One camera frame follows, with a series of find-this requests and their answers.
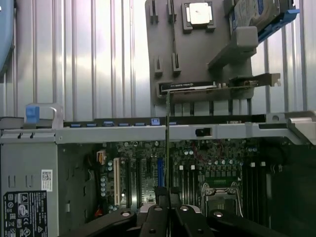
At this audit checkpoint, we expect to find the black RAM slot white latch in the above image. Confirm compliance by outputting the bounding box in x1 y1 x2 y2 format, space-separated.
249 161 256 223
261 161 268 223
190 164 197 207
178 164 185 205

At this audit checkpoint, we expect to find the blue expansion slot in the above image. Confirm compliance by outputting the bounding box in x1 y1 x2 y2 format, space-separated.
157 158 165 188

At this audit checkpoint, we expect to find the black expansion slot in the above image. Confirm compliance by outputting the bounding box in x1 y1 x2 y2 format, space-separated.
125 158 133 208
135 158 143 205

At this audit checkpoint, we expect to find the metal CPU socket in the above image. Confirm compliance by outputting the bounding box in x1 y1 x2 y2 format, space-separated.
201 182 244 215

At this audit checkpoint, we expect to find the white expansion slot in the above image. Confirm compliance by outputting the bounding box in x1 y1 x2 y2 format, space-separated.
113 158 121 206

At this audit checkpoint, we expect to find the green motherboard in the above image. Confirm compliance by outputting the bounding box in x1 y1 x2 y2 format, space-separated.
86 138 293 218

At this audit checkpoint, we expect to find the grey open PC case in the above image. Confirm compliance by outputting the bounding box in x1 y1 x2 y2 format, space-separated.
0 103 316 237

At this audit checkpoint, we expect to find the black graphics card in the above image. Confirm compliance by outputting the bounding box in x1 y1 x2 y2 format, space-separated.
159 73 282 95

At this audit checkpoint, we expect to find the white barcode sticker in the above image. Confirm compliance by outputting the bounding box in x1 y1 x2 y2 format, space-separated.
41 168 54 193

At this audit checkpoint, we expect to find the black rating label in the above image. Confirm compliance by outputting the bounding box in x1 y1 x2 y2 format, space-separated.
1 189 48 237

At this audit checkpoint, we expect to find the grey power supply unit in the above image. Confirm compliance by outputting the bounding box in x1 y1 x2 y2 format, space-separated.
0 142 59 237

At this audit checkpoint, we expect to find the grey parts rack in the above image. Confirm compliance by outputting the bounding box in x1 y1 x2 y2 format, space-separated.
144 0 259 117

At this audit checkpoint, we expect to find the blue case latch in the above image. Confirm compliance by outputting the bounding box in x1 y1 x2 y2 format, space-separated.
25 103 40 124

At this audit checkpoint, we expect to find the silver CPU chip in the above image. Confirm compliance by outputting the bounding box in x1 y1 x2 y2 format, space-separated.
181 1 218 33

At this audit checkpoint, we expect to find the hard disk in blue caddy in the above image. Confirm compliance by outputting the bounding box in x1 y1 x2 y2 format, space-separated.
226 0 301 43

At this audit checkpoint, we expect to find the blue rounded object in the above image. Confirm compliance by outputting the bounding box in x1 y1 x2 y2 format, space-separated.
0 0 16 78

